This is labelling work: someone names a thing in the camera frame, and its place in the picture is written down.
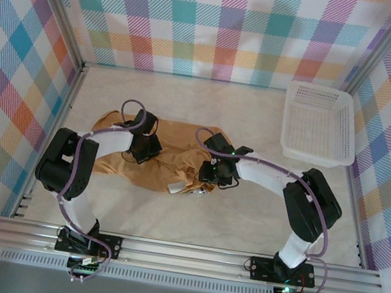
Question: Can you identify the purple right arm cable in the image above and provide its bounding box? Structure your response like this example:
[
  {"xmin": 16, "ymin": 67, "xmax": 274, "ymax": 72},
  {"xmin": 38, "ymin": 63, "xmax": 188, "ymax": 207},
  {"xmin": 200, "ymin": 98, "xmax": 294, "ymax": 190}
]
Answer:
[{"xmin": 170, "ymin": 126, "xmax": 348, "ymax": 293}]

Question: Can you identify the tan t-shirt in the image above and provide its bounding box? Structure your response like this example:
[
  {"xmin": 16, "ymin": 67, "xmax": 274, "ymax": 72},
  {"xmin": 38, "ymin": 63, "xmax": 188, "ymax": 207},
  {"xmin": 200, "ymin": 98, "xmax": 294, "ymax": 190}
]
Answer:
[{"xmin": 84, "ymin": 106, "xmax": 228, "ymax": 203}]

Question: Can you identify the white plastic basket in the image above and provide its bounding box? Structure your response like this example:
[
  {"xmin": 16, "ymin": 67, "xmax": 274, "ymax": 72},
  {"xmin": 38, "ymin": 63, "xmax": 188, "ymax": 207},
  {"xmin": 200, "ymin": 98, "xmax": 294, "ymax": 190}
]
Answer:
[{"xmin": 276, "ymin": 79, "xmax": 367, "ymax": 172}]

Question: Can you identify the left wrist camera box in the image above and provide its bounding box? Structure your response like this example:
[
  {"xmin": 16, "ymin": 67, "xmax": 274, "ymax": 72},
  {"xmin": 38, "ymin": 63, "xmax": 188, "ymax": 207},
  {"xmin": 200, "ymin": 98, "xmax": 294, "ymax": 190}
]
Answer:
[{"xmin": 130, "ymin": 109, "xmax": 159, "ymax": 137}]

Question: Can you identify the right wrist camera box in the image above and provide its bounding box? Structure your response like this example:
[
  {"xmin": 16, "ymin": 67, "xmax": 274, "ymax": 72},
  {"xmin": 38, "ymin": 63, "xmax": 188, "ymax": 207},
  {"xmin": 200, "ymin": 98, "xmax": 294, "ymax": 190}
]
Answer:
[{"xmin": 202, "ymin": 130, "xmax": 237, "ymax": 158}]

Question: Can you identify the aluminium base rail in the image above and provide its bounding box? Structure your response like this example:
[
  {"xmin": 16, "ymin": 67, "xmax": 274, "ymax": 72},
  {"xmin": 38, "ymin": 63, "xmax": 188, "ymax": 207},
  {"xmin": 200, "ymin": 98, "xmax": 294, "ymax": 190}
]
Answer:
[{"xmin": 0, "ymin": 214, "xmax": 388, "ymax": 293}]

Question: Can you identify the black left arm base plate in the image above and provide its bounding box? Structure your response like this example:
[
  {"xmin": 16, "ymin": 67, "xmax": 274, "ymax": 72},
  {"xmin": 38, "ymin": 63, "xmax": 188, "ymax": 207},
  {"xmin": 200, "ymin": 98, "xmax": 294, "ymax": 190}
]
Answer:
[{"xmin": 54, "ymin": 227, "xmax": 124, "ymax": 261}]

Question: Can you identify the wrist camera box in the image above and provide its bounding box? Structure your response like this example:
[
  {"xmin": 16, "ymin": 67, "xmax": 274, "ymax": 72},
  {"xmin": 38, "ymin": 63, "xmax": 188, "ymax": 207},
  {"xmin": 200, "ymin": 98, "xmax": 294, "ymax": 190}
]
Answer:
[
  {"xmin": 202, "ymin": 130, "xmax": 237, "ymax": 158},
  {"xmin": 130, "ymin": 109, "xmax": 159, "ymax": 137}
]

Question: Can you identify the aluminium frame post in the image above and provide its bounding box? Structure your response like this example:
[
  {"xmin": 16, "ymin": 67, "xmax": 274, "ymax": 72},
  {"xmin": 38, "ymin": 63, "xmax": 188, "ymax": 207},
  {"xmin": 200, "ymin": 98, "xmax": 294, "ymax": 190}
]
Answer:
[
  {"xmin": 10, "ymin": 0, "xmax": 101, "ymax": 70},
  {"xmin": 343, "ymin": 0, "xmax": 391, "ymax": 98}
]

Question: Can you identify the slotted grey cable duct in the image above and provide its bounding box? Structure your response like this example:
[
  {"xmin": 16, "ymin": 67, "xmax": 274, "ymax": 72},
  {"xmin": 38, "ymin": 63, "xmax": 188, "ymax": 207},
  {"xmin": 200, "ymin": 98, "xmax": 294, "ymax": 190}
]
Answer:
[{"xmin": 0, "ymin": 247, "xmax": 277, "ymax": 293}]

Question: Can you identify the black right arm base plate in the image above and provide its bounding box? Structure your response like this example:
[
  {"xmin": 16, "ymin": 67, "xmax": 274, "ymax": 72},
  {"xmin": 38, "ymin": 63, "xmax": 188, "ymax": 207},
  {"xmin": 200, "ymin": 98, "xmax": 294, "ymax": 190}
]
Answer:
[{"xmin": 248, "ymin": 253, "xmax": 319, "ymax": 289}]

